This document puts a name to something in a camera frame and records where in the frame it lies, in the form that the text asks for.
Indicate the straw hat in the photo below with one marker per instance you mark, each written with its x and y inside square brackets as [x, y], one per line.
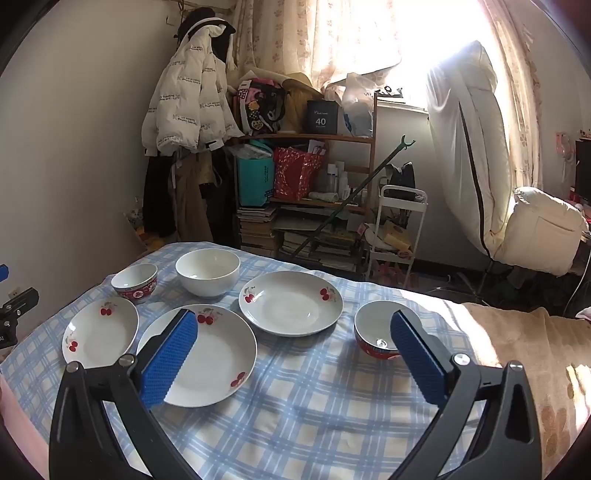
[298, 101]

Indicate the white cherry print plate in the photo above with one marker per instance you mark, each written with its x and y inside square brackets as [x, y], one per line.
[101, 332]
[217, 350]
[291, 304]

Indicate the floral paper bag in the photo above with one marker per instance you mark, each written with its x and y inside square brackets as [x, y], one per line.
[138, 221]

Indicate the black coat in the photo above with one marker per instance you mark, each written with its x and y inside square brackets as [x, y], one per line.
[159, 198]

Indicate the white padded cushion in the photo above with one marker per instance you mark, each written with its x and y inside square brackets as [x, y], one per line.
[545, 230]

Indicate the dark monitor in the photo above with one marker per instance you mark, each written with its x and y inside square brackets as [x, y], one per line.
[584, 170]

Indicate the row of white bottles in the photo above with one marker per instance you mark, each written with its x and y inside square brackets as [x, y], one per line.
[341, 180]

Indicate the floral curtain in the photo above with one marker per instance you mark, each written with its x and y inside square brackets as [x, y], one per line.
[521, 92]
[286, 37]

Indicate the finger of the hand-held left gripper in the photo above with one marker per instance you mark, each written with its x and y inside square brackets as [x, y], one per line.
[3, 272]
[23, 299]

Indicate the black bag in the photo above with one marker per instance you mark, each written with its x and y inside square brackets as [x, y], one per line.
[401, 177]

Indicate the black hat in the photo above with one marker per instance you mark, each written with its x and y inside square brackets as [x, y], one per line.
[203, 21]

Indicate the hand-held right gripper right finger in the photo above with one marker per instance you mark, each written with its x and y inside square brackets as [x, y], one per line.
[418, 360]

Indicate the patterned tote bag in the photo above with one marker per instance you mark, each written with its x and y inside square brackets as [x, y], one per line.
[258, 108]

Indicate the black chair base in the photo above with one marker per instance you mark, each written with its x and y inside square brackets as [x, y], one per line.
[466, 281]

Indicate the beige coat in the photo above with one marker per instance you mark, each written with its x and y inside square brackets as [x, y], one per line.
[189, 203]

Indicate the red patterned bowl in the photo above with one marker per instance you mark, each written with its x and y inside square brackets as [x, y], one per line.
[374, 323]
[134, 277]

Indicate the yellow box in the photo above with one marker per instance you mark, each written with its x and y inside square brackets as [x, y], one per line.
[397, 237]

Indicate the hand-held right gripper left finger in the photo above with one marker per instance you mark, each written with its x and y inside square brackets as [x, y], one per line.
[171, 355]

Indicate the white padded chair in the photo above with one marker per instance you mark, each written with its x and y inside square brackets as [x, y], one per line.
[461, 138]

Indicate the stack of books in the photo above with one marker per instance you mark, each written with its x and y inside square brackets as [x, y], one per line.
[258, 230]

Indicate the teal paper bag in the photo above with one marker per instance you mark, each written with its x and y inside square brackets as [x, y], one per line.
[254, 177]

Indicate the white puffer jacket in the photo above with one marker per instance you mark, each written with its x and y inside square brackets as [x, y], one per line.
[184, 92]

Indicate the blue plaid blanket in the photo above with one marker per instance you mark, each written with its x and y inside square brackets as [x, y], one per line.
[323, 392]

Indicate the wooden shelf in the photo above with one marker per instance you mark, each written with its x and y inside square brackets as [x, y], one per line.
[295, 137]

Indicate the tan fleece blanket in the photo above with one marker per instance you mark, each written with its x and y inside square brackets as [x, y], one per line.
[531, 346]

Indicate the red gift bag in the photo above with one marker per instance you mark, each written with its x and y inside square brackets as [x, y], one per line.
[295, 175]

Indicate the white utility cart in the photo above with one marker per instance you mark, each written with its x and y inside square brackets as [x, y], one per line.
[401, 188]

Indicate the white plastic bag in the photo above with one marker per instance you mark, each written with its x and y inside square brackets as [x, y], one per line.
[358, 106]

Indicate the large white bowl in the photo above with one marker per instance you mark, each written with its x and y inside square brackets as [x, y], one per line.
[207, 272]

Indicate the black box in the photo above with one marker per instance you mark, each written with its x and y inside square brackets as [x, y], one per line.
[323, 117]

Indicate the dark forked pole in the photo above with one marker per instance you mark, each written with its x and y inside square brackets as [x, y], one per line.
[387, 160]

